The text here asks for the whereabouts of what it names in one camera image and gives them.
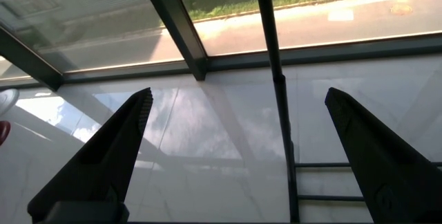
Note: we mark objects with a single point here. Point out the black clothes rack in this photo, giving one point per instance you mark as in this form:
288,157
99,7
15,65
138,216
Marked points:
281,113

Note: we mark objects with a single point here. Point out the window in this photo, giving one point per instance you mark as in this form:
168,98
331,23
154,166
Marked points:
241,9

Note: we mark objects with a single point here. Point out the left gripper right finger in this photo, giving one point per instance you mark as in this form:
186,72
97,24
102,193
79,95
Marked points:
393,168

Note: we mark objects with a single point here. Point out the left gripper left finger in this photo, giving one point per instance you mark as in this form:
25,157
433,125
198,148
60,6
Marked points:
100,161

